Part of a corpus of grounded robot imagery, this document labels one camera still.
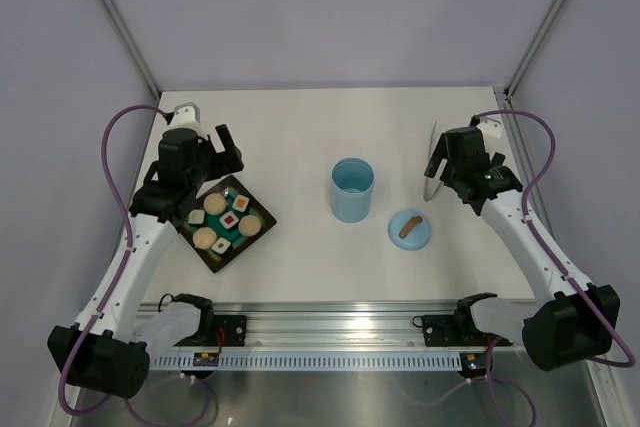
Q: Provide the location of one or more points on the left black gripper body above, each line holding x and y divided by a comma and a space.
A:
210, 167

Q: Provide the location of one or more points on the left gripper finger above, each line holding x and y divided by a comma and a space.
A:
228, 144
231, 161

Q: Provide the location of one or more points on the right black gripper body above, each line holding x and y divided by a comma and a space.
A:
449, 174

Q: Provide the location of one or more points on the sushi with orange centre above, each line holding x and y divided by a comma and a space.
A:
240, 203

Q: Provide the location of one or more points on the beige dumpling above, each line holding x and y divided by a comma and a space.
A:
214, 204
249, 225
204, 238

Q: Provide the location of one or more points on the blue cylindrical lunch box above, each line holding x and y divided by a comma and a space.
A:
352, 181

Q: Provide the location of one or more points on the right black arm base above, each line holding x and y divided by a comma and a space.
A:
454, 329

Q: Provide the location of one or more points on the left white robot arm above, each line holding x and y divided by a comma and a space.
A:
103, 350

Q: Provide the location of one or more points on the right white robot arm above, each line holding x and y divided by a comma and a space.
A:
573, 319

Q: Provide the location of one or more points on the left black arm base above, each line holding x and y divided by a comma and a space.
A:
214, 328

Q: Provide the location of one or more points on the black teal square plate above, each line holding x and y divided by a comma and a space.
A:
229, 188

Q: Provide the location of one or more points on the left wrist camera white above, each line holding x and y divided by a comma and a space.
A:
187, 115

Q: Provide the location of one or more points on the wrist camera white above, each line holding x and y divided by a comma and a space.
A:
187, 115
491, 129

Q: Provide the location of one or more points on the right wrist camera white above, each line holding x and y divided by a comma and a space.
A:
491, 129

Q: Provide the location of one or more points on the blue lid with wooden handle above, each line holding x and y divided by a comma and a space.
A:
409, 230

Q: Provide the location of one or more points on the aluminium rail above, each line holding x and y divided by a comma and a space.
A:
320, 326

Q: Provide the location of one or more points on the white slotted cable duct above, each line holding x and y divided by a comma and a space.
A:
308, 361

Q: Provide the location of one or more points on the left aluminium frame post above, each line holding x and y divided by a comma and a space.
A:
118, 22

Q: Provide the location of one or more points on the aluminium frame post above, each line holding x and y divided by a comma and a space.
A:
543, 31
118, 22

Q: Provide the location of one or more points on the right aluminium frame post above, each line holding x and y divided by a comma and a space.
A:
543, 31

